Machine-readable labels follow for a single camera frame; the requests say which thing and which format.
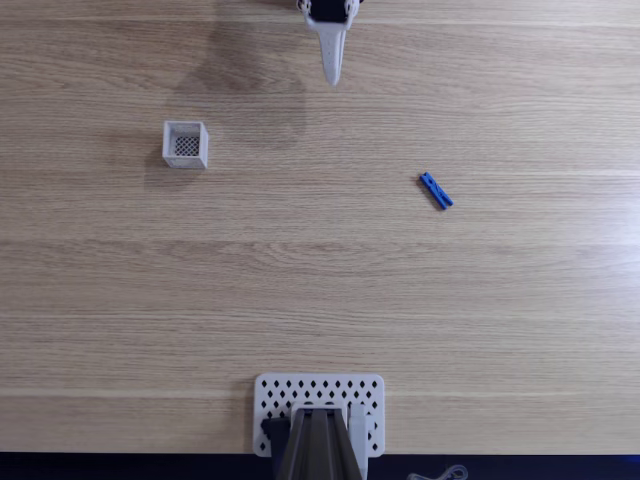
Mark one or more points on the small white lattice crate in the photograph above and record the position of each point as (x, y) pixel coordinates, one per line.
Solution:
(185, 145)

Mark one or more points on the white perforated base plate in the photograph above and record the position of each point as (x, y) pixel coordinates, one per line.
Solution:
(320, 390)

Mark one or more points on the dark aluminium extrusion post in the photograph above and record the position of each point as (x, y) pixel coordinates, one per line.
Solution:
(320, 445)

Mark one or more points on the black clamp block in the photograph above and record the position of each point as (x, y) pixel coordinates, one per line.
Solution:
(272, 431)

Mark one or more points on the blue peg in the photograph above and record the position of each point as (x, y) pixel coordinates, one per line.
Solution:
(436, 190)

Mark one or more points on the white post bracket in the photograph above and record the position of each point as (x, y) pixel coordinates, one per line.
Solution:
(358, 430)

